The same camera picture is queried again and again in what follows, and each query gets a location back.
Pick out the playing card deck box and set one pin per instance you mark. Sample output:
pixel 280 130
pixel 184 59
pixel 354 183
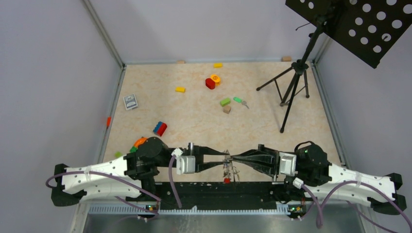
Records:
pixel 130 102

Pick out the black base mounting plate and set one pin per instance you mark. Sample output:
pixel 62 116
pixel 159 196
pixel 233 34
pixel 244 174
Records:
pixel 235 196

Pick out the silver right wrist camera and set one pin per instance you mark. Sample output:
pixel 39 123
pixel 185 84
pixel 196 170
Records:
pixel 287 164

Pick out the small wooden cube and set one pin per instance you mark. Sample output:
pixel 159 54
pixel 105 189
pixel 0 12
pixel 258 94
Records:
pixel 227 109

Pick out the orange round block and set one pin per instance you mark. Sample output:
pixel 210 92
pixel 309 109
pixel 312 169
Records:
pixel 216 79

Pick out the black perforated music stand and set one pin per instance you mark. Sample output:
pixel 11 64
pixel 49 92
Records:
pixel 366 28

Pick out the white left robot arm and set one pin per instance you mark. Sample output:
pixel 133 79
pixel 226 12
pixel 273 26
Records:
pixel 131 176

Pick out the light green curved block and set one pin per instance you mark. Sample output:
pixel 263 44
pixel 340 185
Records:
pixel 118 154

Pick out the yellow brick far back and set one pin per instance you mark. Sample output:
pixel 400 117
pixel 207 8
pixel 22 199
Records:
pixel 218 65

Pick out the wooden wedge back right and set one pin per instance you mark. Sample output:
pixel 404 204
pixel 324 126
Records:
pixel 286 59

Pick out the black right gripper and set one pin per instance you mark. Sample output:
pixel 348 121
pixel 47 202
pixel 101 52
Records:
pixel 265 159

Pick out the yellow brick mid left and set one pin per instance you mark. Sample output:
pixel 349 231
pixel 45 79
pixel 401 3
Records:
pixel 180 89

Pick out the red blue brick stack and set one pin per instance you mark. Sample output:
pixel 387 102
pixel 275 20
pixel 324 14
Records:
pixel 160 128

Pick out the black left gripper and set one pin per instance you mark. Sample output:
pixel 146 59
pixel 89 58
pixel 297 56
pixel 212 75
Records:
pixel 198 151

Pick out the small orange wall clip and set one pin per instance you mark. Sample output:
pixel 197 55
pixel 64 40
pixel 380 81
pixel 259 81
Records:
pixel 108 122

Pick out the small dark green brick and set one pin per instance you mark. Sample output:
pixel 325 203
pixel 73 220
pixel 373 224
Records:
pixel 133 149

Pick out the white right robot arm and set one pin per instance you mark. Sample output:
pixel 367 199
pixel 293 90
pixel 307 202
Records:
pixel 309 174

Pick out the orange arch block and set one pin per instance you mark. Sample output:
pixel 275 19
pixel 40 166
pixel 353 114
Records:
pixel 139 142

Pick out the red cylinder block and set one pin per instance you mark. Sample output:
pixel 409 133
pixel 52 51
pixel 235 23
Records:
pixel 210 83

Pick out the green brick block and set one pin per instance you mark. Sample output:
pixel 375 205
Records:
pixel 225 102

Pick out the green tagged key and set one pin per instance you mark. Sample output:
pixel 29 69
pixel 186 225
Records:
pixel 241 101

